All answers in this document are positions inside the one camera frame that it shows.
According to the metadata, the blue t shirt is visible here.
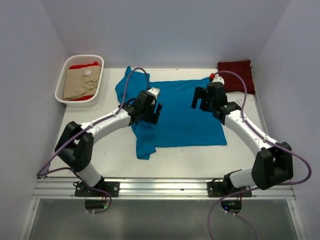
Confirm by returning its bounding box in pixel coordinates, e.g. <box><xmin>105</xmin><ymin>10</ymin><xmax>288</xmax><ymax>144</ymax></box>
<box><xmin>115</xmin><ymin>67</ymin><xmax>227</xmax><ymax>160</ymax></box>

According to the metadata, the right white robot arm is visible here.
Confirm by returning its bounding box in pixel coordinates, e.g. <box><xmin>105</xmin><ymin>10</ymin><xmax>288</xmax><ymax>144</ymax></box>
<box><xmin>191</xmin><ymin>82</ymin><xmax>294</xmax><ymax>197</ymax></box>

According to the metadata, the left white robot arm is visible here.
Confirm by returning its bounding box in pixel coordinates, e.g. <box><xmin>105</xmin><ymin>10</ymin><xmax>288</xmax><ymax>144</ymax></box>
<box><xmin>54</xmin><ymin>87</ymin><xmax>163</xmax><ymax>198</ymax></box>

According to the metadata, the folded dark red shirt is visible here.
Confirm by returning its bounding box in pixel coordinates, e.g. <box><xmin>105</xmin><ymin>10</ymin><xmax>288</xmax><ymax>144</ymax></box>
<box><xmin>217</xmin><ymin>60</ymin><xmax>256</xmax><ymax>95</ymax></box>

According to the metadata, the beige shirt in basket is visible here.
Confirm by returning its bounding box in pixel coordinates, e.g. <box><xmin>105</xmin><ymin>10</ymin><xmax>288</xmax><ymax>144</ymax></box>
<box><xmin>62</xmin><ymin>66</ymin><xmax>102</xmax><ymax>101</ymax></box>

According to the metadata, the white plastic basket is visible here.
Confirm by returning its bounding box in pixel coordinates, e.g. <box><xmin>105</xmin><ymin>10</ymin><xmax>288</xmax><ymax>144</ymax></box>
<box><xmin>54</xmin><ymin>54</ymin><xmax>105</xmax><ymax>108</ymax></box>

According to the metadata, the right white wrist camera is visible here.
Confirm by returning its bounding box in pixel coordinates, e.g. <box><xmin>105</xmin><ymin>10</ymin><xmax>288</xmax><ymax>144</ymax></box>
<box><xmin>208</xmin><ymin>73</ymin><xmax>225</xmax><ymax>85</ymax></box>

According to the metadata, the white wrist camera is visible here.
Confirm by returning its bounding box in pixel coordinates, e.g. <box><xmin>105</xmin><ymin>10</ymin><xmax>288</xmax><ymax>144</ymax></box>
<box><xmin>147</xmin><ymin>87</ymin><xmax>161</xmax><ymax>105</ymax></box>
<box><xmin>208</xmin><ymin>73</ymin><xmax>225</xmax><ymax>85</ymax></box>

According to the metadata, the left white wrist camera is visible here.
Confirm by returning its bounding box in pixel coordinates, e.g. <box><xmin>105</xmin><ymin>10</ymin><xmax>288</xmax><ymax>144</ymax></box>
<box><xmin>147</xmin><ymin>87</ymin><xmax>161</xmax><ymax>105</ymax></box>

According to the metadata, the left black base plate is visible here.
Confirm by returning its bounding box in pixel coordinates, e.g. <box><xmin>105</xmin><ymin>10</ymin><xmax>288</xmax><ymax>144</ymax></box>
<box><xmin>72</xmin><ymin>181</ymin><xmax>120</xmax><ymax>198</ymax></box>

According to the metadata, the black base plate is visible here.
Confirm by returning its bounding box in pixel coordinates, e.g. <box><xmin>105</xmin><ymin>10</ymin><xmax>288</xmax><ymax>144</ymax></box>
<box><xmin>72</xmin><ymin>181</ymin><xmax>120</xmax><ymax>198</ymax></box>
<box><xmin>206</xmin><ymin>178</ymin><xmax>252</xmax><ymax>198</ymax></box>

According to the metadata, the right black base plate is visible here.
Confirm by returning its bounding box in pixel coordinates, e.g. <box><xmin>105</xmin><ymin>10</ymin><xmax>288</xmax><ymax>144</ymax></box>
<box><xmin>206</xmin><ymin>178</ymin><xmax>252</xmax><ymax>198</ymax></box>

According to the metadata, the aluminium mounting rail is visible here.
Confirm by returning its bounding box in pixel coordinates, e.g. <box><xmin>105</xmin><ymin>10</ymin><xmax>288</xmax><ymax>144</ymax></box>
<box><xmin>32</xmin><ymin>177</ymin><xmax>295</xmax><ymax>200</ymax></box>

